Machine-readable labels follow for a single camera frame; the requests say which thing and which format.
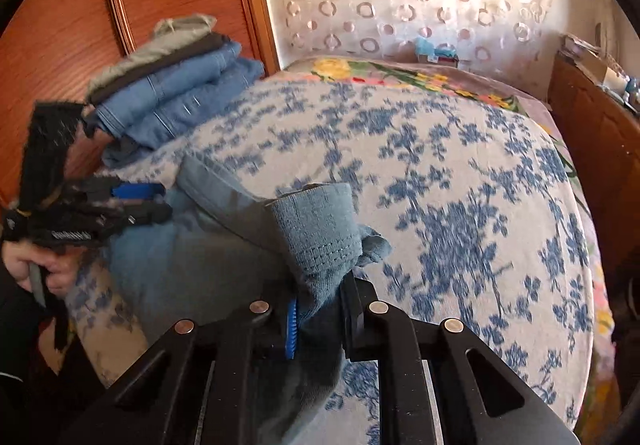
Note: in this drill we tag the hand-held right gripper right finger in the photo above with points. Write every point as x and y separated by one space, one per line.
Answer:
350 320

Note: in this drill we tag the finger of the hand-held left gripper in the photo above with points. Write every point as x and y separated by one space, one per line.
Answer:
135 190
145 214

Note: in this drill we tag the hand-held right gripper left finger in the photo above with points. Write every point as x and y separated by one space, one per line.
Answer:
291 330

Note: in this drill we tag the teal pants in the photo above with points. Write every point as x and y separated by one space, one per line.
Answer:
210 265

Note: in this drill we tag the person's left forearm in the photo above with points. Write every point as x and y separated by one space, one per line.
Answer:
15 305

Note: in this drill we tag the person's left hand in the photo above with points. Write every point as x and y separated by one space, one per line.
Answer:
62 270

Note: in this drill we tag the dark blue folded jeans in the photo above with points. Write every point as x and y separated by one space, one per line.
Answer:
125 150

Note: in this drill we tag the stack of folded clothes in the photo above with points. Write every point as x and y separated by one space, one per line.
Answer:
190 90

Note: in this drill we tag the grey-green folded garment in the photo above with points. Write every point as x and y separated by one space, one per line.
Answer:
145 55

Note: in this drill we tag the dark brown folded garment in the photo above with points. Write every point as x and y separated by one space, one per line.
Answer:
200 45

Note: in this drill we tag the blue floral blanket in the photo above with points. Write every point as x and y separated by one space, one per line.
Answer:
450 175

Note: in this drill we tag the person's dark trouser leg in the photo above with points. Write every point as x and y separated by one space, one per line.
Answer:
30 405

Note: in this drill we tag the wooden cabinet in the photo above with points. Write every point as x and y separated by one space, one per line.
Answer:
600 150

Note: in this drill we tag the cardboard box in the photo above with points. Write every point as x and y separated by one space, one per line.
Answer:
595 62

